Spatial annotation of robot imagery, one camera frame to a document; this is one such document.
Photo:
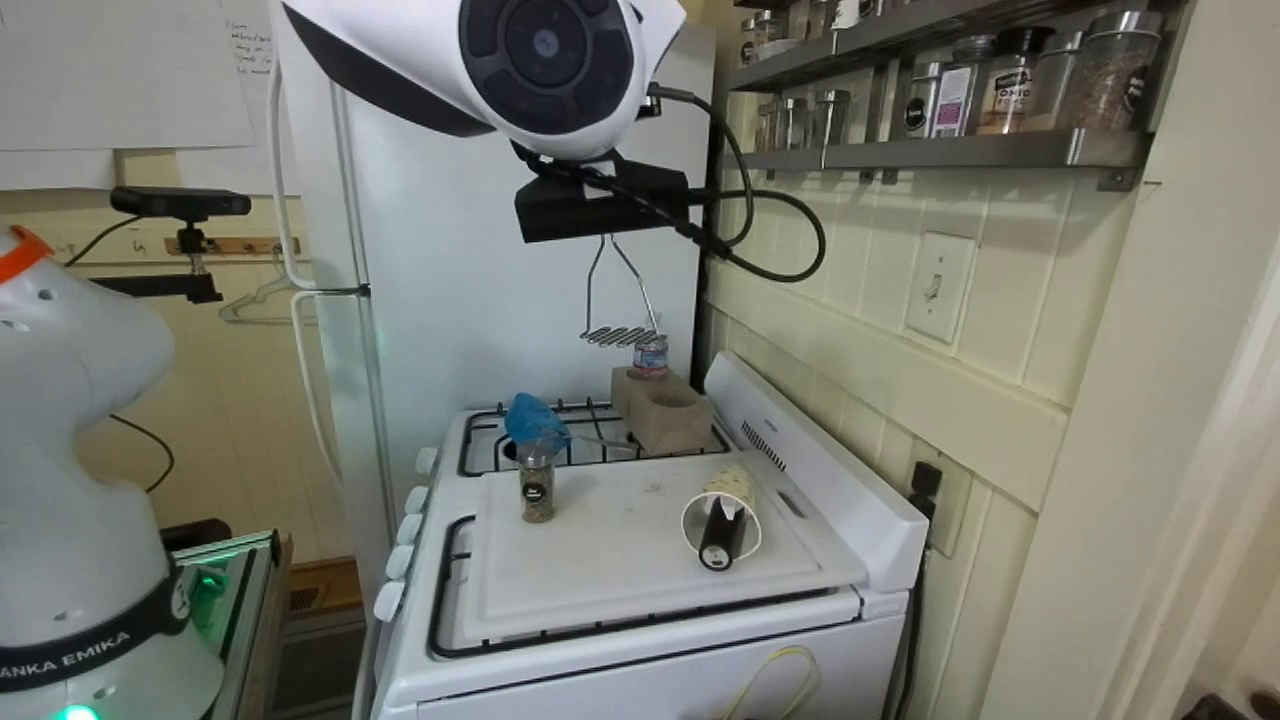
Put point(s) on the white cutting board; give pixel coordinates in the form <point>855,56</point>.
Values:
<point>603,562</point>

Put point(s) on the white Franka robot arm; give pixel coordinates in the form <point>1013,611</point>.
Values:
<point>65,532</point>

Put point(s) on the white refrigerator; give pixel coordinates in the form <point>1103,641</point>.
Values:
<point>454,293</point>

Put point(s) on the white gas stove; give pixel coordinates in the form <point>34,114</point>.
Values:
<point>641,652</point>

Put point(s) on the wall outlet with black plug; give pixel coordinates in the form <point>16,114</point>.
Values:
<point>935,495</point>

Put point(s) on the blue plastic cup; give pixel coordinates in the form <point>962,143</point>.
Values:
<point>535,418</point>

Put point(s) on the white light switch plate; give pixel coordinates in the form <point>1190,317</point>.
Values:
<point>941,286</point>

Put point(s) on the small black cylinder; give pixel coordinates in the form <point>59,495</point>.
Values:
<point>720,537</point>

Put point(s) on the dark label spice jar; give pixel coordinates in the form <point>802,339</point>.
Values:
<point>1024,80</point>

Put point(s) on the small glass spice jar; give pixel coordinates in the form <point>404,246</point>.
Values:
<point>829,121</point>
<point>788,121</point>
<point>915,102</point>

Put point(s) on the white label spice jar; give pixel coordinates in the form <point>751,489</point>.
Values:
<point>955,99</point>

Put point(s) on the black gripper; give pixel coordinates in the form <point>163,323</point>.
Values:
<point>583,214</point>

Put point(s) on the white stove knob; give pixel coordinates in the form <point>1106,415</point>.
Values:
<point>400,556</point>
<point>427,461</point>
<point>419,500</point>
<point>391,600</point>

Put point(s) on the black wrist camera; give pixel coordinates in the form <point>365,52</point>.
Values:
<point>648,183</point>

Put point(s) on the metal robot mount stand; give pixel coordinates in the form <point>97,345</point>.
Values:
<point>247,600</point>

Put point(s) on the metal spice shelf with brackets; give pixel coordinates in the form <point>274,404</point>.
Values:
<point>935,148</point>

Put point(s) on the large glass spice jar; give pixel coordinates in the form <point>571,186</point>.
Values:
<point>1120,65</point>

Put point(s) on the black stereo camera on stand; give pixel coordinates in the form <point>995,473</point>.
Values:
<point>183,203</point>

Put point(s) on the clear plastic water bottle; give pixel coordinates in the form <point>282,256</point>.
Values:
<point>653,357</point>

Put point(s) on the white whiteboard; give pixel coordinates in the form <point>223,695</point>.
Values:
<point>123,65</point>

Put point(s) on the brown cardboard box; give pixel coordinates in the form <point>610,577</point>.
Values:
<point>660,415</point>

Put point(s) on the clear spice grinder jar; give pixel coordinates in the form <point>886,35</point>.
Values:
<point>536,486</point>

